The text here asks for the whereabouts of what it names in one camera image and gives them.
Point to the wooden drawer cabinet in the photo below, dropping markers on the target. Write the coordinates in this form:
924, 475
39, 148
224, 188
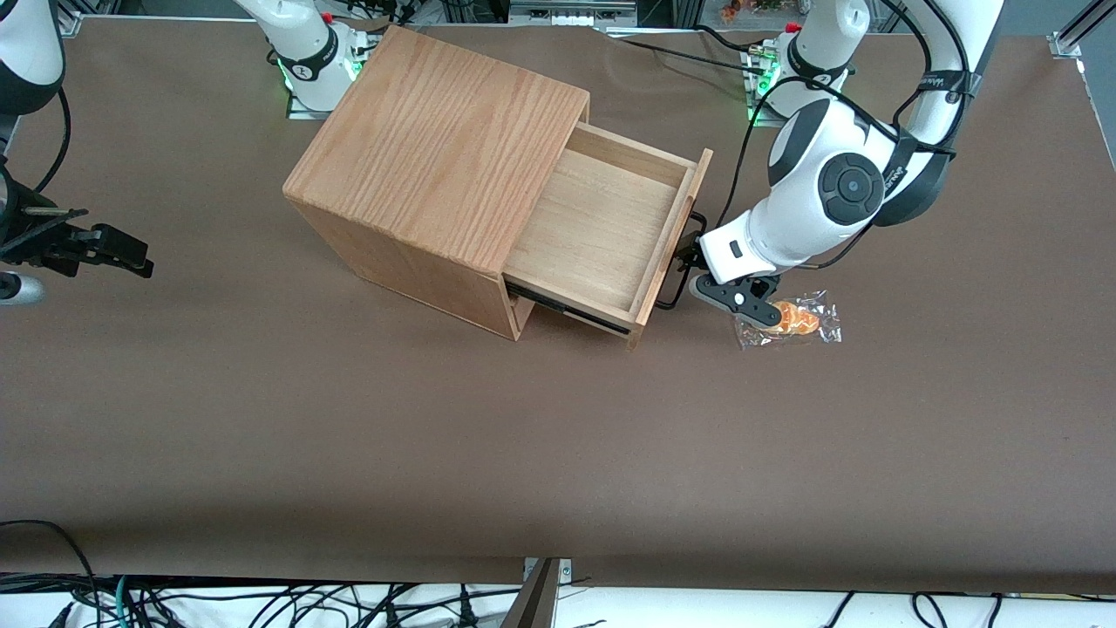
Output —
436, 139

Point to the grey equipment box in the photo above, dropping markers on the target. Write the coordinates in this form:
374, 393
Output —
571, 12

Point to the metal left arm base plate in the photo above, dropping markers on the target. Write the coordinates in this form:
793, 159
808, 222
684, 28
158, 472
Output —
757, 109

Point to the aluminium frame strut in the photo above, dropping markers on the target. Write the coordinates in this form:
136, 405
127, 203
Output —
536, 602

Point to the aluminium corner bracket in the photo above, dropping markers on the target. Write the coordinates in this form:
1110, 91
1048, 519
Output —
1067, 44

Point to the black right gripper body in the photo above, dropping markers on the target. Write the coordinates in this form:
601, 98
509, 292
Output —
44, 243

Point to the brown table cover mat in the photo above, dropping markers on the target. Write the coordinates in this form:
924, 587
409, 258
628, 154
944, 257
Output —
610, 436

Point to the bread roll in clear wrapper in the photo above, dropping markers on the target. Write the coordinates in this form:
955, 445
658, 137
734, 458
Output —
815, 327

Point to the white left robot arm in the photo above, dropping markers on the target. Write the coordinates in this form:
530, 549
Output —
846, 187

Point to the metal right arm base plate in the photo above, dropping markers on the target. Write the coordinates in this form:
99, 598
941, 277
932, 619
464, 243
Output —
301, 109

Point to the colourful background objects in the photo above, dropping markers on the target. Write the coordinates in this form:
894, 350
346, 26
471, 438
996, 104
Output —
758, 9

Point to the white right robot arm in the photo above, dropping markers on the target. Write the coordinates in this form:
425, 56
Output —
305, 44

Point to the wooden drawer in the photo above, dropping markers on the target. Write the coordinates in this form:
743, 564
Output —
602, 227

